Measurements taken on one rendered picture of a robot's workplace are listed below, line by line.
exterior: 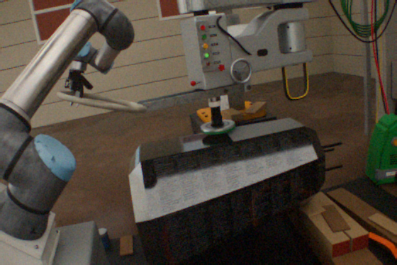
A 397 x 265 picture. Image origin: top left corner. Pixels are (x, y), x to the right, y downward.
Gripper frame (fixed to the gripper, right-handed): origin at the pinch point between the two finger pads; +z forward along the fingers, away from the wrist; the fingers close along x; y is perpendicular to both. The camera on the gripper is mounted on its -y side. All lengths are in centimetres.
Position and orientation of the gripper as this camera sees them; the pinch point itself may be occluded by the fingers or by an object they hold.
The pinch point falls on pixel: (75, 104)
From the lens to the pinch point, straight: 201.2
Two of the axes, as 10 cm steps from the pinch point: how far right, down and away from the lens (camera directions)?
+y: -5.4, -0.1, -8.4
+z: -2.1, 9.7, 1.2
